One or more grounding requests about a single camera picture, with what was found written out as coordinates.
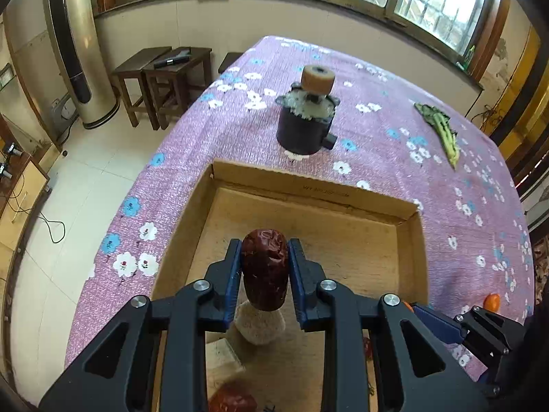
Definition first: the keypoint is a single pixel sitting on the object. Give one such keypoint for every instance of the green leafy vegetable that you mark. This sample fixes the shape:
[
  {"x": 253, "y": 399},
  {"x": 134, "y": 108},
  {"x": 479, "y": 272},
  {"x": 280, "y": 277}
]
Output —
[{"x": 444, "y": 131}]

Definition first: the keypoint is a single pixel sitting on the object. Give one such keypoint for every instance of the orange mandarin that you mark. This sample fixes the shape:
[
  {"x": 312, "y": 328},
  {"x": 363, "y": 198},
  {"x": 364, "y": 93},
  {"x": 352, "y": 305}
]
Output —
[
  {"x": 408, "y": 306},
  {"x": 492, "y": 302}
]

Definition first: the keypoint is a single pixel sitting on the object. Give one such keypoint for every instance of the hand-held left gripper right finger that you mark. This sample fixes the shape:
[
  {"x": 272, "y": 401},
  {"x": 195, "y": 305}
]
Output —
[{"x": 297, "y": 285}]

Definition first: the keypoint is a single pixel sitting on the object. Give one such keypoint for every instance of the blocky beige corn cob piece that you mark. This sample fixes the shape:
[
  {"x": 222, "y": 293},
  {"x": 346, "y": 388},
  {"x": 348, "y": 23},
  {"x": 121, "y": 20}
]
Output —
[{"x": 223, "y": 358}]

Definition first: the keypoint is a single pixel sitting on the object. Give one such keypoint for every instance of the purple floral tablecloth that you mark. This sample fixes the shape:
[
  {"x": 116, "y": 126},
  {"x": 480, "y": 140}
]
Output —
[{"x": 240, "y": 137}]

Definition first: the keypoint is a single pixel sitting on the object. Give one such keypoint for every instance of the black motor with wooden wheel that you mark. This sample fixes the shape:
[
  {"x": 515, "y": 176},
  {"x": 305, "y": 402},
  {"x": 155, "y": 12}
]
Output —
[{"x": 304, "y": 120}]

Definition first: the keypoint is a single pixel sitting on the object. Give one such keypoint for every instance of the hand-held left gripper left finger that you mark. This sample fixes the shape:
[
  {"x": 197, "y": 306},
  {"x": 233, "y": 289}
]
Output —
[{"x": 233, "y": 285}]

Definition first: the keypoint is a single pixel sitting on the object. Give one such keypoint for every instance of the speckled red date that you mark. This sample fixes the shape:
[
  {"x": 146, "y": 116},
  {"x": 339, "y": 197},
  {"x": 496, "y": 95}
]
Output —
[{"x": 264, "y": 270}]

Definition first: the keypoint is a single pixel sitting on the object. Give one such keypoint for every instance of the round beige corn cob piece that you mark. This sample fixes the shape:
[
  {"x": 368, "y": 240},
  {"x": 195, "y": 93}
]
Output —
[{"x": 261, "y": 326}]

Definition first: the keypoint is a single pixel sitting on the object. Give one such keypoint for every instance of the green bottle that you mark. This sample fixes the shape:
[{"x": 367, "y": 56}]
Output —
[{"x": 470, "y": 55}]

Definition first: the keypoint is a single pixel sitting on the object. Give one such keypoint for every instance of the dark wooden stool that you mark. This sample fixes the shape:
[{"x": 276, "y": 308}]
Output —
[
  {"x": 137, "y": 77},
  {"x": 180, "y": 81}
]

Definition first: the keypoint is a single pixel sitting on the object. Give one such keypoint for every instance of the gold tower air conditioner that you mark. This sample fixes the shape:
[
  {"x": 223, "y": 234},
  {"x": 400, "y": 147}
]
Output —
[{"x": 81, "y": 51}]

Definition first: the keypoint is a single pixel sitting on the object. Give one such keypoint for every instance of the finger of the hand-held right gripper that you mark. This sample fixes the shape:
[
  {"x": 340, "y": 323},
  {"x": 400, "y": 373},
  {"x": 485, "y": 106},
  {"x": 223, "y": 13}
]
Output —
[{"x": 441, "y": 324}]

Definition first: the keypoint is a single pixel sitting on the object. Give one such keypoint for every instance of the black remote control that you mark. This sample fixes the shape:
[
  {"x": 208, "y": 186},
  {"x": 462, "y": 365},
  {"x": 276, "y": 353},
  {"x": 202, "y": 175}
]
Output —
[{"x": 171, "y": 60}]

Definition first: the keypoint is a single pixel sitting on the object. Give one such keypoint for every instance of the brown cardboard box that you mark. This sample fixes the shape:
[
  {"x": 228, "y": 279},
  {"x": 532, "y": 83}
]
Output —
[{"x": 343, "y": 240}]

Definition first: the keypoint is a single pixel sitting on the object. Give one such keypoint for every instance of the large dark red date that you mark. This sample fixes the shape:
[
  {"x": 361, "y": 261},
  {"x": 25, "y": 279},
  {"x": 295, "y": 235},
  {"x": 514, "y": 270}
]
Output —
[{"x": 233, "y": 399}]

